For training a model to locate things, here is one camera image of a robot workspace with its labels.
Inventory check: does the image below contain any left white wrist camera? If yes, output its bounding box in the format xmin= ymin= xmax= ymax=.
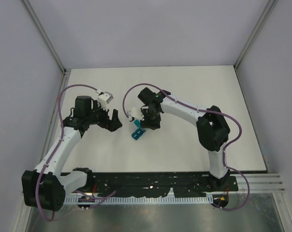
xmin=96 ymin=90 xmax=113 ymax=109

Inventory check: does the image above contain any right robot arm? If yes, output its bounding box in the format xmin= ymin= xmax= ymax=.
xmin=138 ymin=87 xmax=230 ymax=190

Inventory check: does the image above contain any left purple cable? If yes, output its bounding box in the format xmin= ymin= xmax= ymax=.
xmin=36 ymin=84 xmax=116 ymax=222

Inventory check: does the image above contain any teal pill organizer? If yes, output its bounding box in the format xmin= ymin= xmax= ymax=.
xmin=131 ymin=120 xmax=146 ymax=140

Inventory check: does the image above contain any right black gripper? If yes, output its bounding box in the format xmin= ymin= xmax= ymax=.
xmin=139 ymin=108 xmax=161 ymax=130

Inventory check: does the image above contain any aluminium frame post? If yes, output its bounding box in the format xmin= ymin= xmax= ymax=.
xmin=234 ymin=0 xmax=278 ymax=70
xmin=20 ymin=0 xmax=66 ymax=74

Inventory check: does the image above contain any right aluminium frame post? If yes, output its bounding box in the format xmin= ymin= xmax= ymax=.
xmin=234 ymin=0 xmax=278 ymax=70

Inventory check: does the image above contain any white slotted cable duct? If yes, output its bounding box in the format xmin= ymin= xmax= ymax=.
xmin=63 ymin=194 xmax=213 ymax=205

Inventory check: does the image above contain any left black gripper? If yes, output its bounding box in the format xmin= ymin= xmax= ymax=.
xmin=86 ymin=100 xmax=122 ymax=131

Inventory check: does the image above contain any left aluminium frame post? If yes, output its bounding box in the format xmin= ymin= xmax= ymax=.
xmin=20 ymin=0 xmax=66 ymax=74

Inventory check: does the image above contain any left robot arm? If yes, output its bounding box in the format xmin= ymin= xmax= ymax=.
xmin=21 ymin=92 xmax=122 ymax=211

